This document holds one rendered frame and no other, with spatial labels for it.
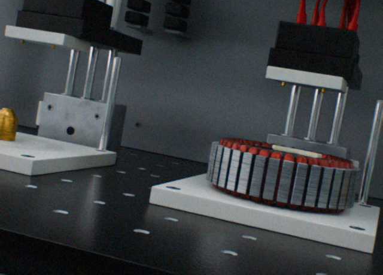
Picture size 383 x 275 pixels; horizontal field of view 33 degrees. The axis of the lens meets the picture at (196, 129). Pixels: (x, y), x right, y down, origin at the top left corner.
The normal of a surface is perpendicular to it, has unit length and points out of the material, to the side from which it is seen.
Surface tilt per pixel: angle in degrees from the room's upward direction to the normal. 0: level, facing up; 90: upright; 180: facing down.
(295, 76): 90
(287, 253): 0
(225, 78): 90
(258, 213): 90
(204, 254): 0
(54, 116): 90
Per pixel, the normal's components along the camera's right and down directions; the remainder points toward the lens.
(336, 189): 0.56, 0.14
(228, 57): -0.29, 0.00
